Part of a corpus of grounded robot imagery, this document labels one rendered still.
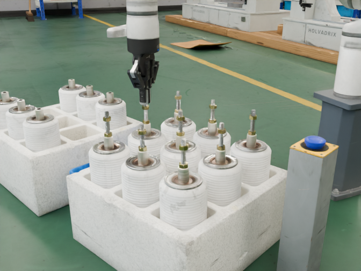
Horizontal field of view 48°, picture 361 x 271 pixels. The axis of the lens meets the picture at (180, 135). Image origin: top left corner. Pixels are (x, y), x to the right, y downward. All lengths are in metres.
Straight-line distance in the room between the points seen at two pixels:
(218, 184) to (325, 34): 2.69
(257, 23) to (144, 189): 3.58
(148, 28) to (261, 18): 3.45
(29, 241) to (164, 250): 0.43
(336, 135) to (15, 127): 0.93
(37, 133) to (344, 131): 0.86
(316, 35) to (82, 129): 2.52
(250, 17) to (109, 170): 3.47
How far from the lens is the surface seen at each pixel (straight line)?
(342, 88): 1.24
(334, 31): 3.38
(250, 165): 0.94
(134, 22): 0.93
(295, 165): 0.83
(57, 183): 1.20
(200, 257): 0.80
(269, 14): 4.39
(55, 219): 1.19
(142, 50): 0.94
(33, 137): 1.18
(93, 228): 0.99
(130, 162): 0.88
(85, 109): 1.38
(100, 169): 0.94
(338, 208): 1.27
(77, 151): 1.20
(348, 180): 1.32
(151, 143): 0.99
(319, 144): 0.82
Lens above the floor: 0.63
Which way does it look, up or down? 22 degrees down
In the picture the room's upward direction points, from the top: straight up
